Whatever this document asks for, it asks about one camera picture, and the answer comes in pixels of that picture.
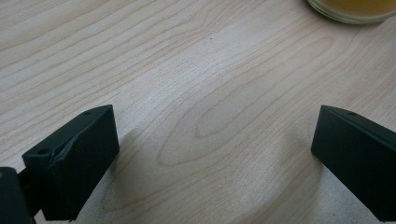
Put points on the glass jar with white lid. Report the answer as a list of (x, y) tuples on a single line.
[(351, 9)]

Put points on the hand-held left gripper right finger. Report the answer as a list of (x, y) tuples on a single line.
[(358, 155)]

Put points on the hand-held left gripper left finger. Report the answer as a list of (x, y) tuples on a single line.
[(77, 161)]

